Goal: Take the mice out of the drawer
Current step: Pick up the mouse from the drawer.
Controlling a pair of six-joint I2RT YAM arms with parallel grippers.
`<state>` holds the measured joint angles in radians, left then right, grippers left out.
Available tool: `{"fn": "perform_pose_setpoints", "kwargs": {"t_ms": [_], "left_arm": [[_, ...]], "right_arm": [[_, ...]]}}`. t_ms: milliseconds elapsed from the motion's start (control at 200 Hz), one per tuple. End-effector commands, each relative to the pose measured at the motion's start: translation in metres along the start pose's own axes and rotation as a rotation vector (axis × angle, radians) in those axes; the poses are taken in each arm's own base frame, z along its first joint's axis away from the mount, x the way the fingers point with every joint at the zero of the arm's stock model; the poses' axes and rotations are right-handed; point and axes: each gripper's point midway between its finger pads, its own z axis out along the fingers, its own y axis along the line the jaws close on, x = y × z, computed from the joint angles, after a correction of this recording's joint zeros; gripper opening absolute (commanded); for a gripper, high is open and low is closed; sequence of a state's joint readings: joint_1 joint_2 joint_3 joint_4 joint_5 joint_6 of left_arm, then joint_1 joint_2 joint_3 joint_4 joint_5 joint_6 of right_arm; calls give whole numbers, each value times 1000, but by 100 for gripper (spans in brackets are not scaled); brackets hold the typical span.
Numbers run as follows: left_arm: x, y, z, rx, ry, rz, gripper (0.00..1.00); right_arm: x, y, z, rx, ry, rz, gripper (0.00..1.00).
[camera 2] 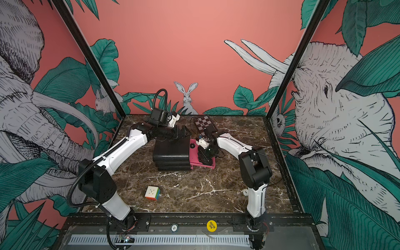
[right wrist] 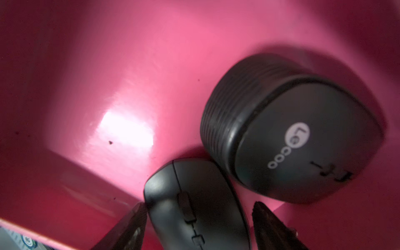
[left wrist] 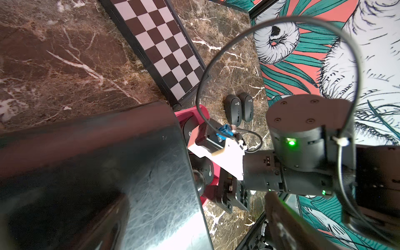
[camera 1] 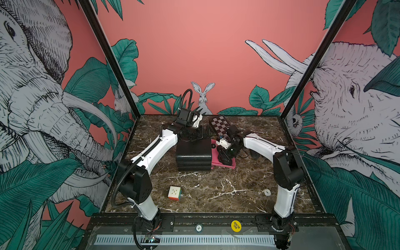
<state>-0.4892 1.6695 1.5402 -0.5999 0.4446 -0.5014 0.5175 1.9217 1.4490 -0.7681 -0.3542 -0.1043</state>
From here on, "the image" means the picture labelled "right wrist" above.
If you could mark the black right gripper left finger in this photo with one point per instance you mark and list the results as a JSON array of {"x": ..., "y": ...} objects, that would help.
[{"x": 128, "y": 233}]

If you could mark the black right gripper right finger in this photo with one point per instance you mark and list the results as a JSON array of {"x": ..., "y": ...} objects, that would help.
[{"x": 271, "y": 233}]

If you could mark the black computer mouse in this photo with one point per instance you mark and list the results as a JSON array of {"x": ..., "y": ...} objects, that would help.
[
  {"x": 285, "y": 133},
  {"x": 193, "y": 206}
]

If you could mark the pink drawer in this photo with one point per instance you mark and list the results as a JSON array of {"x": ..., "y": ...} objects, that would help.
[{"x": 97, "y": 95}]

